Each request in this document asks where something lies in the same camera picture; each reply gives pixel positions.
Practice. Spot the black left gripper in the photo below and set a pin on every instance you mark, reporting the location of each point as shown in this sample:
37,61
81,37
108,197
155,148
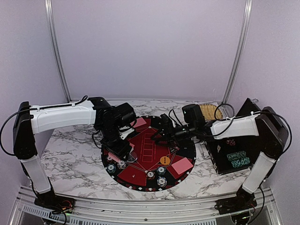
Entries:
119,151

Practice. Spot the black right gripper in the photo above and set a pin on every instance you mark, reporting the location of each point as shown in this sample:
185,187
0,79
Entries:
169,136

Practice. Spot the red playing card deck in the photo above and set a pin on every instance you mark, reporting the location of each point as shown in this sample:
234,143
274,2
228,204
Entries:
113,157

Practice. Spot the orange big blind button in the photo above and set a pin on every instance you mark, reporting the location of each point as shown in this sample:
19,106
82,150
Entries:
165,160

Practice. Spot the green chips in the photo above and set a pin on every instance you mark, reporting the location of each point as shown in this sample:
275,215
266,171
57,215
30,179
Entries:
161,170
111,168

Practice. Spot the dealt red card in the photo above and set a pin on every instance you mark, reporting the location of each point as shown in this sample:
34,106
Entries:
182,166
139,122

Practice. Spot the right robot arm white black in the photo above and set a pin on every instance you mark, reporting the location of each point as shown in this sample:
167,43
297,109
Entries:
207,131

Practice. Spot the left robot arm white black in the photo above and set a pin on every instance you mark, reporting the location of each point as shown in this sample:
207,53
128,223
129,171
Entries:
115,123

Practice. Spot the round red black poker mat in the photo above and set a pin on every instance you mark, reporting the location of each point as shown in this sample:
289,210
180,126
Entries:
149,154

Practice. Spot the yellow woven bamboo mat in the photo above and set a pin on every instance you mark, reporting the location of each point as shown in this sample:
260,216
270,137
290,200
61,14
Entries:
210,112

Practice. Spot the black poker set case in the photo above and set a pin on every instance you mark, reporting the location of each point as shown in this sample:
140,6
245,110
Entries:
245,139

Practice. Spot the red dice in case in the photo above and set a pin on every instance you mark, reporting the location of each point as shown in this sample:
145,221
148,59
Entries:
231,142

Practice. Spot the teal chip row upper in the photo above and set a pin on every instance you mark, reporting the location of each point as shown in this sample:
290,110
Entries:
236,155

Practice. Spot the teal chip row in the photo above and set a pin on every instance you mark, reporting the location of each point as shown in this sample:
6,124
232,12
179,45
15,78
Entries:
240,162
236,155

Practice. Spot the teal chip row lower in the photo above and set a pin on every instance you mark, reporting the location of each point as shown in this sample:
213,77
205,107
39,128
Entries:
240,162

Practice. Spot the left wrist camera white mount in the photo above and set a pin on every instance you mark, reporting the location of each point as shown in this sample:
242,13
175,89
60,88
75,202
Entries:
124,133

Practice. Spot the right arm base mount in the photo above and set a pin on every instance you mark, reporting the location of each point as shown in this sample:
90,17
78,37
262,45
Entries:
234,204

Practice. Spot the front aluminium rail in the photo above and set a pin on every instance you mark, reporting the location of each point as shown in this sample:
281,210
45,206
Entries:
190,211

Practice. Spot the right aluminium frame post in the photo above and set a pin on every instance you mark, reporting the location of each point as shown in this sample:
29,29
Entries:
240,47

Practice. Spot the aluminium frame post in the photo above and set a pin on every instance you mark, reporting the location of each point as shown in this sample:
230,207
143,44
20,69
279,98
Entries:
240,47
55,48

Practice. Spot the left aluminium frame post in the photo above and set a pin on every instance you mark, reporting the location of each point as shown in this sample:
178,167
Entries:
55,48

